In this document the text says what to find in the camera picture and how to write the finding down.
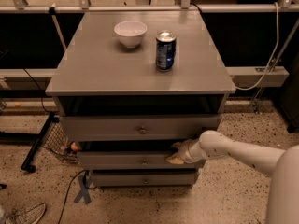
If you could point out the grey drawer cabinet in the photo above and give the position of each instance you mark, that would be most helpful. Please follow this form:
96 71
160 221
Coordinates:
98 76

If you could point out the white bowl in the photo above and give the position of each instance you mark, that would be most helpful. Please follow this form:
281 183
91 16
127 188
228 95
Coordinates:
130 33

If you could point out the blue soda can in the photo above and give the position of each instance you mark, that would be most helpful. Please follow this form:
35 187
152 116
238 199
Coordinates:
166 42

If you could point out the wooden stick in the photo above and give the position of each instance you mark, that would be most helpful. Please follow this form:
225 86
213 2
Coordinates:
57 25

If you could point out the wire mesh basket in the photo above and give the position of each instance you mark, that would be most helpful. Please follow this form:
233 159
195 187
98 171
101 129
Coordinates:
57 143

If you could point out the blue tape cross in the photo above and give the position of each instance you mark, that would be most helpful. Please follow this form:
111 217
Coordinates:
83 194

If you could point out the grey bottom drawer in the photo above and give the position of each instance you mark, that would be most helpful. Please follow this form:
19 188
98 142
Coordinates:
112 179

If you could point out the white mesh sneaker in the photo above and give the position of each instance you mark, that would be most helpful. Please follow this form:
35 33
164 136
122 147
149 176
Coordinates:
27 215

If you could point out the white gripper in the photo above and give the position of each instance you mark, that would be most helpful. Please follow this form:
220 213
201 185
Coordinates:
185 151

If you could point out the grey top drawer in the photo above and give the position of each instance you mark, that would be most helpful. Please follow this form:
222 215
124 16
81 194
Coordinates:
120 128

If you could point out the grey drawer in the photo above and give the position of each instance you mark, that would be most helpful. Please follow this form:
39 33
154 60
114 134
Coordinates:
120 128
112 179
131 160

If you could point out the black metal stand leg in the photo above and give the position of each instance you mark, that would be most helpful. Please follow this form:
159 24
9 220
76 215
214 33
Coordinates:
27 165

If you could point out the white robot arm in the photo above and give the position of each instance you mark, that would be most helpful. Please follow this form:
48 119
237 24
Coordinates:
282 166

